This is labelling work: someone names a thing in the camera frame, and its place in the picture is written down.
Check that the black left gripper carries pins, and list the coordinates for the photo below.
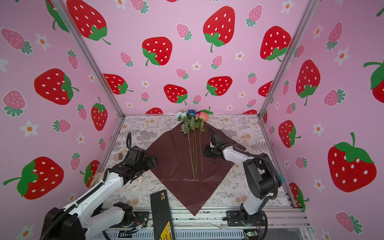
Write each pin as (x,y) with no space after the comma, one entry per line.
(150,163)

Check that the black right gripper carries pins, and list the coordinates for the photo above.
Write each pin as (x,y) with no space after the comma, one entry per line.
(206,149)

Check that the small pink fake rose stem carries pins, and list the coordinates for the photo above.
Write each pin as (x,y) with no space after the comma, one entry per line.
(197,140)

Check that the white fake flower stem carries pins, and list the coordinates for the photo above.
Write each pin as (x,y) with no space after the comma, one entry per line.
(183,116)

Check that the dark red wrapping paper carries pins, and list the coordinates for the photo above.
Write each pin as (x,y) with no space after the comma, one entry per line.
(174,170)

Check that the blue fake rose stem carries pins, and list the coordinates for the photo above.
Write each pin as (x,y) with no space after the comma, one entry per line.
(192,122)

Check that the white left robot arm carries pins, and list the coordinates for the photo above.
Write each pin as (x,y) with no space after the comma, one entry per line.
(83,218)

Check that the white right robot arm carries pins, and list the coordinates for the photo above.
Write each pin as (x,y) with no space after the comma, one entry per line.
(262,178)

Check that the small brown ribbon spool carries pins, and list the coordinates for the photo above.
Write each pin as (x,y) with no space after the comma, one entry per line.
(119,156)

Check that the black flat device yellow label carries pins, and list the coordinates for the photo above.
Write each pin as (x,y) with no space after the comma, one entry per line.
(162,219)

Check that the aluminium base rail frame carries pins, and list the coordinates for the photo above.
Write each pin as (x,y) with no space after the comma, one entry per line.
(284,223)

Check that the aluminium corner post right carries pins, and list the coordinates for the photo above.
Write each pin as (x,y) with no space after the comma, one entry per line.
(300,30)

